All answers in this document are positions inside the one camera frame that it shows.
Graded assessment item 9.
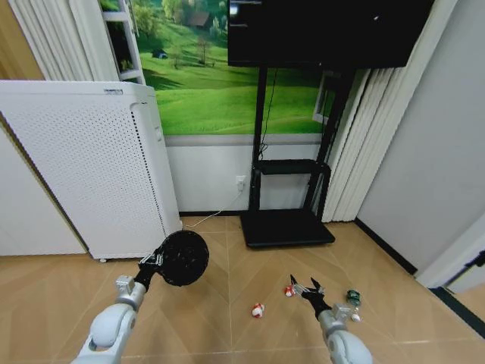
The black television floor stand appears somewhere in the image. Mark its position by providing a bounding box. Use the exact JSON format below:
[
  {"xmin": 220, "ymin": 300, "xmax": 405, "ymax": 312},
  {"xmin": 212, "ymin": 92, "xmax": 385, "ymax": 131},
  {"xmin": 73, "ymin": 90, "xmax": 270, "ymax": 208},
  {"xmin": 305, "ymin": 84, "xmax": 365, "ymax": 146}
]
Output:
[{"xmin": 239, "ymin": 67, "xmax": 357, "ymax": 250}]

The white perforated air purifier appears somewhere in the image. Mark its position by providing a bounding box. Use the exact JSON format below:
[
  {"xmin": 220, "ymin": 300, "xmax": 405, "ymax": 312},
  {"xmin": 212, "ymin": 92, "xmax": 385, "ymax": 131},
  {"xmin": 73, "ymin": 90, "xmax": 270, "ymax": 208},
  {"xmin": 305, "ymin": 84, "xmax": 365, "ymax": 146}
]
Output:
[{"xmin": 0, "ymin": 80, "xmax": 183, "ymax": 263}]

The white door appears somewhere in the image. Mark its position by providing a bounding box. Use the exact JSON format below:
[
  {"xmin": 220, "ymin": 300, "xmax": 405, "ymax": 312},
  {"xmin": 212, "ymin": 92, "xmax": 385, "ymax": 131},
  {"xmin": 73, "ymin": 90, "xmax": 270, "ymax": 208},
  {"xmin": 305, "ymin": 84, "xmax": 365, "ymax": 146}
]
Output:
[{"xmin": 415, "ymin": 211, "xmax": 485, "ymax": 295}]

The white pleated curtain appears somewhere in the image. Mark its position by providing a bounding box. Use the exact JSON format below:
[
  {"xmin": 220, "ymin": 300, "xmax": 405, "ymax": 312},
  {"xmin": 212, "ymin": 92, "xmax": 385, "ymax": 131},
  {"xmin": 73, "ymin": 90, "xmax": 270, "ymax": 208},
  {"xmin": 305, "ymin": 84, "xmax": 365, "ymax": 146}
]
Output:
[
  {"xmin": 7, "ymin": 0, "xmax": 119, "ymax": 82},
  {"xmin": 321, "ymin": 67, "xmax": 412, "ymax": 224}
]

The green meadow landscape mural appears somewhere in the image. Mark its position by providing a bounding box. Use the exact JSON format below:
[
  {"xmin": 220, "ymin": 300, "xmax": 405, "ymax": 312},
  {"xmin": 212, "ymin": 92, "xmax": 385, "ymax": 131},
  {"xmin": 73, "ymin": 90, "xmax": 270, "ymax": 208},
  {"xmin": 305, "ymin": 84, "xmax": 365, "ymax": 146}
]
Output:
[{"xmin": 99, "ymin": 0, "xmax": 344, "ymax": 137}]

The black television screen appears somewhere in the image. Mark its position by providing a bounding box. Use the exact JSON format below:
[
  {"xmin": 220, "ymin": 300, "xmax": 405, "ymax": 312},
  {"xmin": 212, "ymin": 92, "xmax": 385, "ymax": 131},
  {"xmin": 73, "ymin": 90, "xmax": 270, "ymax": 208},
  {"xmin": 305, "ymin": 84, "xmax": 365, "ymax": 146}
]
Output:
[{"xmin": 227, "ymin": 0, "xmax": 436, "ymax": 70}]

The white power cable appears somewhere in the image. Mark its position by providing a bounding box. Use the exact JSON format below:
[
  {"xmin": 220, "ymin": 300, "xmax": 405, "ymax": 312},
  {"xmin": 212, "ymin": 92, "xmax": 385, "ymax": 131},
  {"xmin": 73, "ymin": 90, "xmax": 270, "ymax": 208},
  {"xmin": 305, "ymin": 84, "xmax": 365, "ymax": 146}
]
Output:
[{"xmin": 180, "ymin": 186, "xmax": 244, "ymax": 229}]

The dark door handle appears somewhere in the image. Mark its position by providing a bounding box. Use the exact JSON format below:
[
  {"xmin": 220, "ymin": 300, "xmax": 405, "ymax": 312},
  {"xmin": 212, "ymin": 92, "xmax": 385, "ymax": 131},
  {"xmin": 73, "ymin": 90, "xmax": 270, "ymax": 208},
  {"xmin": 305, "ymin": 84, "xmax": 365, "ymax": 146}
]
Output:
[{"xmin": 462, "ymin": 249, "xmax": 485, "ymax": 271}]

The black hanging television cable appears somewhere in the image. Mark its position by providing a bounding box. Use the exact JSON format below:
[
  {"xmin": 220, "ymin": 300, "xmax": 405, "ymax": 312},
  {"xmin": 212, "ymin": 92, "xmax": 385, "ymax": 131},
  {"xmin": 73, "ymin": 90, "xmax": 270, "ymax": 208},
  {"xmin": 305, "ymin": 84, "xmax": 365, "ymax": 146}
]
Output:
[{"xmin": 258, "ymin": 67, "xmax": 279, "ymax": 162}]

